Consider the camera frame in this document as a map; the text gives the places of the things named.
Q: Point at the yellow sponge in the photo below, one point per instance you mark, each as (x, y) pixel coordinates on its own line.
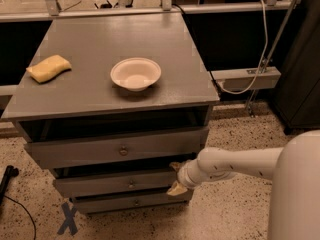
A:
(48, 68)

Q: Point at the white paper bowl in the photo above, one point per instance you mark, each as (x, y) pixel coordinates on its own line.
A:
(135, 74)

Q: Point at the grey wooden drawer cabinet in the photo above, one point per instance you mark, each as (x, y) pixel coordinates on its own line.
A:
(85, 103)

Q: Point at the grey metal rail frame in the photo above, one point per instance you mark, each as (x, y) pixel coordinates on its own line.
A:
(133, 10)

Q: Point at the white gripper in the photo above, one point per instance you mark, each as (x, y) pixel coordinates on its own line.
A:
(183, 176)

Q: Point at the grey drawer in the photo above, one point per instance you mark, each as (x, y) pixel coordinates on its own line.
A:
(107, 149)
(111, 178)
(128, 200)

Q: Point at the grey bottom drawer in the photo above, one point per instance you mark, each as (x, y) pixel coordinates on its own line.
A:
(128, 200)

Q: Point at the grey top drawer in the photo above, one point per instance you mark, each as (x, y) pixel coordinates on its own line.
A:
(107, 149)

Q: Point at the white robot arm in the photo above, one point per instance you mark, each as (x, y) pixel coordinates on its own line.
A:
(293, 169)

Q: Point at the dark cabinet at right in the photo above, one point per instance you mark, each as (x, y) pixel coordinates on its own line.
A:
(296, 98)

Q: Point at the black stand foot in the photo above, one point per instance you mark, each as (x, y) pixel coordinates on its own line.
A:
(9, 173)

